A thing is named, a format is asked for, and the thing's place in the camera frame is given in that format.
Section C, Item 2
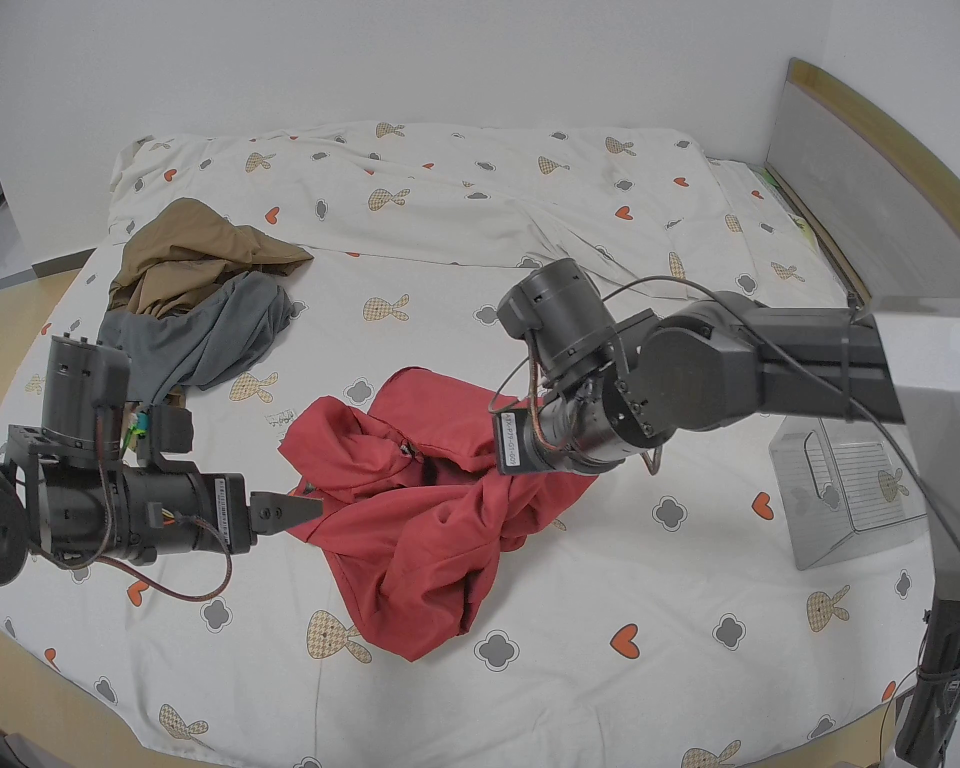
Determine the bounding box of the white printed quilt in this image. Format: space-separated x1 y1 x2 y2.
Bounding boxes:
107 120 766 303

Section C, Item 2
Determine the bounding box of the grey garment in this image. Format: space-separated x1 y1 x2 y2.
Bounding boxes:
97 271 294 406

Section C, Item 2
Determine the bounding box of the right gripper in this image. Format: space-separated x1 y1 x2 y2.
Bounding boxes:
491 397 655 479

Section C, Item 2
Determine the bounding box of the black cable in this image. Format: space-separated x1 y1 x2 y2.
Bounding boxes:
600 274 960 549

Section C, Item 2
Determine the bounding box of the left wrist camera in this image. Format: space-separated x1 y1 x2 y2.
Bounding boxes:
137 405 200 475

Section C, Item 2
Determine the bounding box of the red shirt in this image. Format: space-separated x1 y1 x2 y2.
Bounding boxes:
277 366 594 663

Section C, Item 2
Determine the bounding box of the bed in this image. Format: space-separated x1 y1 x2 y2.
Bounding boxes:
0 58 960 768

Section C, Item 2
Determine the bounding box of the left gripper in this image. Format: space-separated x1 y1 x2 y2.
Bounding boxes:
41 461 324 565

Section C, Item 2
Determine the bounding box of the brown garment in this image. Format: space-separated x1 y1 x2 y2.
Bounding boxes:
107 197 315 412

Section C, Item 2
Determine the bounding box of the clear plastic box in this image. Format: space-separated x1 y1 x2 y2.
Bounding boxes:
768 414 931 573

